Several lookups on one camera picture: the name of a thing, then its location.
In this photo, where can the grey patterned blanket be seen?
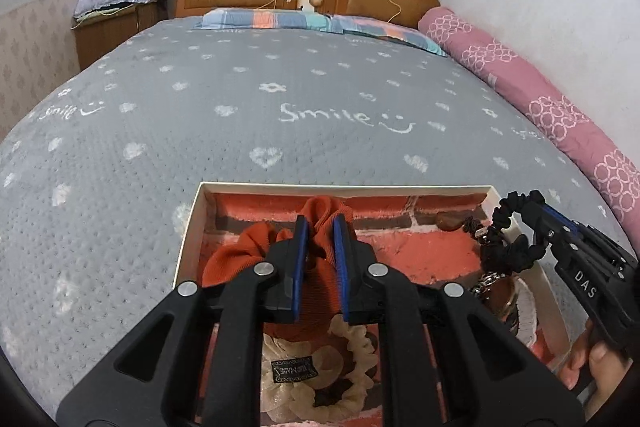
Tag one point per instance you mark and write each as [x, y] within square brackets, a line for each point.
[200, 132]

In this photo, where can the person's right hand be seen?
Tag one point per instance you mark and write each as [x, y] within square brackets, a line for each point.
[607, 364]

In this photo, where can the black scrunchie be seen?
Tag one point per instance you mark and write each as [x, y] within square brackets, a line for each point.
[500, 212]

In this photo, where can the cream box red lining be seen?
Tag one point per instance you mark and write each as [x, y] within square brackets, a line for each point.
[192, 232]

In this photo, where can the pink floral bolster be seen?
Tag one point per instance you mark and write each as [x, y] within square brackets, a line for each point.
[550, 107]

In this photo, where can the plaid pillow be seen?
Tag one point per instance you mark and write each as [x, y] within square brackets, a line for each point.
[280, 19]

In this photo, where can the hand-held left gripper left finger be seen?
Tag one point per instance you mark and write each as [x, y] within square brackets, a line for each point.
[300, 257]

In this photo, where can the cream scrunchie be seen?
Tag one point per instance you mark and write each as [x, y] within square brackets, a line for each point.
[360, 347]

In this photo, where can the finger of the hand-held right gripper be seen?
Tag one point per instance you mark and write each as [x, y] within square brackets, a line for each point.
[542, 239]
[555, 213]

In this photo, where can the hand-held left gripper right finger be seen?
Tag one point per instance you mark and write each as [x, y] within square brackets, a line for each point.
[340, 257]

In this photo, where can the orange scrunchie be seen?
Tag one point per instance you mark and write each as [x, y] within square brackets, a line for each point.
[325, 292]

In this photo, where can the wooden nightstand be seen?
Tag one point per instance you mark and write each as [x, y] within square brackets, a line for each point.
[110, 32]

